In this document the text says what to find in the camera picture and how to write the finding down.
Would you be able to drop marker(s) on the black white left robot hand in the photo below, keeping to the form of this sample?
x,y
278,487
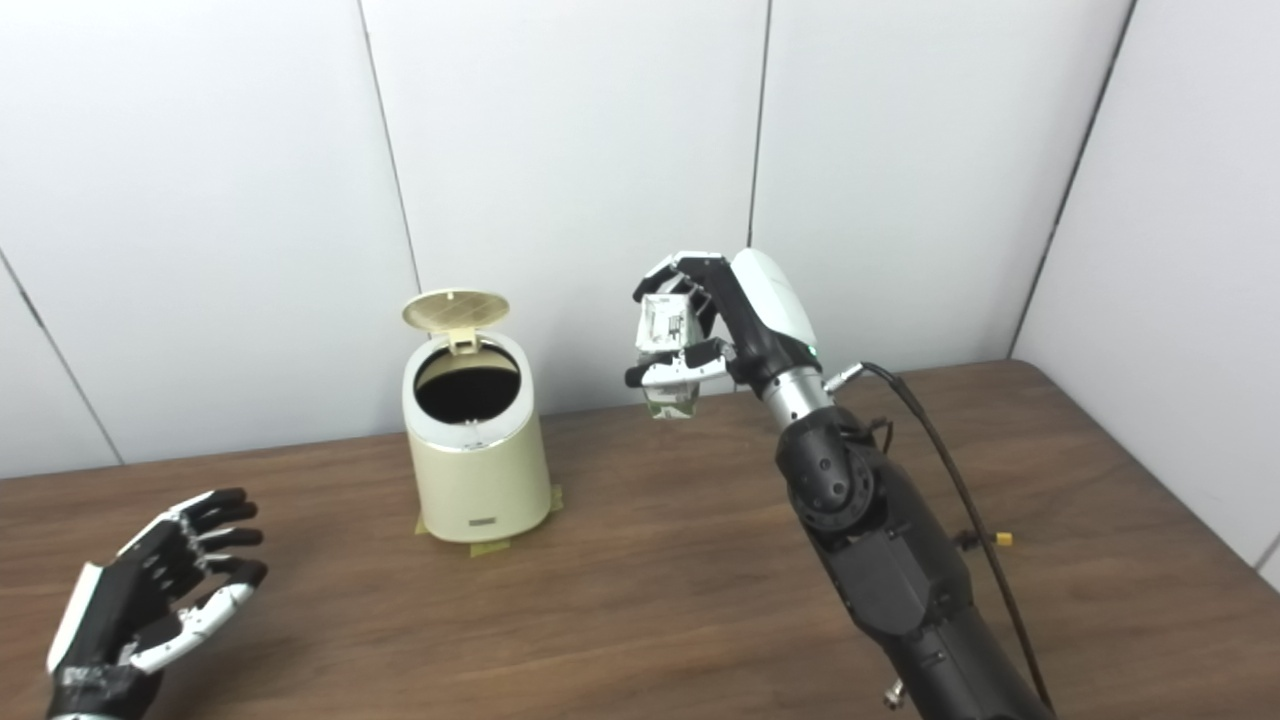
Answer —
x,y
115,610

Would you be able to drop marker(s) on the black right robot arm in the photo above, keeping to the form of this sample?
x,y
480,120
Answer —
x,y
880,540

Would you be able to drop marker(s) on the cream round bin lid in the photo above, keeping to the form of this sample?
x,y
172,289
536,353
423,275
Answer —
x,y
455,310

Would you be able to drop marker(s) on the cream-colored bin body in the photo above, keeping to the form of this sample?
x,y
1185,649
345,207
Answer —
x,y
480,470

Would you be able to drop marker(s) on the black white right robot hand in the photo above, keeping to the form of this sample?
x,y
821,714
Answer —
x,y
765,310

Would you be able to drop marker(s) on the white green milk carton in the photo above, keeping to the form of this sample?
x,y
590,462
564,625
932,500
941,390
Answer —
x,y
668,322

